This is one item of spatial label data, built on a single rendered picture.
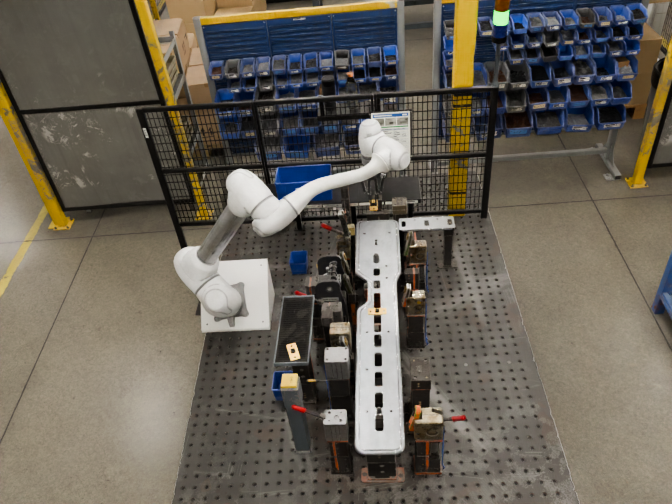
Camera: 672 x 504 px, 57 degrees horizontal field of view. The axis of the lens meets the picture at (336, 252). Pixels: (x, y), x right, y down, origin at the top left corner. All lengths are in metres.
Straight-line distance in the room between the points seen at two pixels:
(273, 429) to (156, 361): 1.55
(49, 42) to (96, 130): 0.69
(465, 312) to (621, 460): 1.14
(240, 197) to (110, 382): 1.95
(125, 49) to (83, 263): 1.67
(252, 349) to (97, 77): 2.45
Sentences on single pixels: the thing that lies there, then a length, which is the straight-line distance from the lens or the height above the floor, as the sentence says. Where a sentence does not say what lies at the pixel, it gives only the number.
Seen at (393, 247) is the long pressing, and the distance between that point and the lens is 3.15.
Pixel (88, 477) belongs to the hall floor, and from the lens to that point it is 3.90.
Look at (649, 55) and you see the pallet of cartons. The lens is 6.17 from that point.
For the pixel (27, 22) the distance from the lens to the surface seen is 4.81.
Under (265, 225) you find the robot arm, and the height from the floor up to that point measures 1.46.
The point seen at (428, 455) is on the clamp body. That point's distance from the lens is 2.60.
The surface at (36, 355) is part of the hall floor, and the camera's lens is 4.66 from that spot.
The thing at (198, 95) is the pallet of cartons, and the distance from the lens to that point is 5.69.
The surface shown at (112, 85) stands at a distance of 4.81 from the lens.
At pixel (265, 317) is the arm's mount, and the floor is 0.76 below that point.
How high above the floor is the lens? 3.07
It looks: 41 degrees down
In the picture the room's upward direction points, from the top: 7 degrees counter-clockwise
